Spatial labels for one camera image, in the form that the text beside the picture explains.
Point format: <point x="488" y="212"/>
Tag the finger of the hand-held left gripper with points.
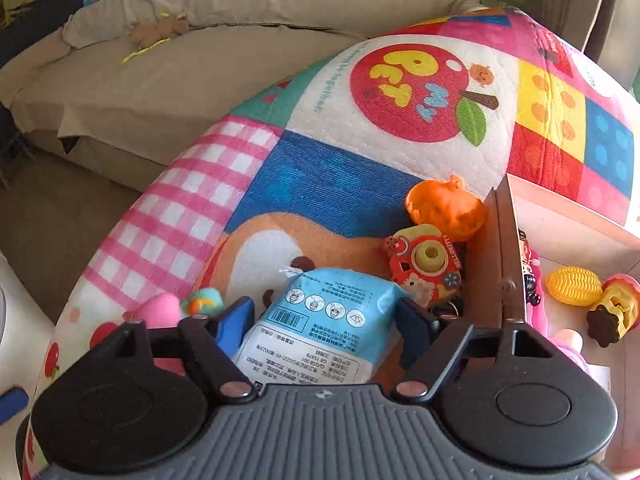
<point x="12" y="403"/>

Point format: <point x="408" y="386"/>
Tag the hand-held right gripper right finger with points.
<point x="415" y="330"/>

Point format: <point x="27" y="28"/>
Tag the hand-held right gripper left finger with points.
<point x="236" y="322"/>

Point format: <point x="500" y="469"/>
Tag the blue wet wipes pack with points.
<point x="320" y="320"/>

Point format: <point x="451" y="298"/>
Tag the pink cardboard box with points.
<point x="495" y="270"/>

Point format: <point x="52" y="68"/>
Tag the pink plastic basket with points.
<point x="539" y="285"/>

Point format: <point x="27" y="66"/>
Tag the yellow toy corn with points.
<point x="572" y="286"/>

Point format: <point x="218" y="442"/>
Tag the pink gold cupcake toy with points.
<point x="620" y="300"/>

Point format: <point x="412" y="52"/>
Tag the small green toy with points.
<point x="200" y="302"/>

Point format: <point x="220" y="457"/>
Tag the pink round toy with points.
<point x="157" y="307"/>

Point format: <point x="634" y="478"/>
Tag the orange toy pumpkin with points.
<point x="445" y="210"/>

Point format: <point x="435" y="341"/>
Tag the small doll figure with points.
<point x="524" y="255"/>

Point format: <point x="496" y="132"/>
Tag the light pink plastic toy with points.
<point x="570" y="352"/>

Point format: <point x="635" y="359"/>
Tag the colourful printed play mat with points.
<point x="310" y="180"/>

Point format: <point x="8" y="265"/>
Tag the beige covered sofa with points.
<point x="200" y="60"/>

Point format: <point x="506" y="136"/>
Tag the brown plush toy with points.
<point x="160" y="30"/>

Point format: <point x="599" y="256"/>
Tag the beige curtain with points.
<point x="580" y="0"/>

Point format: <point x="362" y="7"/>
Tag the glass fish tank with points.
<point x="30" y="10"/>

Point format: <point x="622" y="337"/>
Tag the red toy camera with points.
<point x="425" y="260"/>

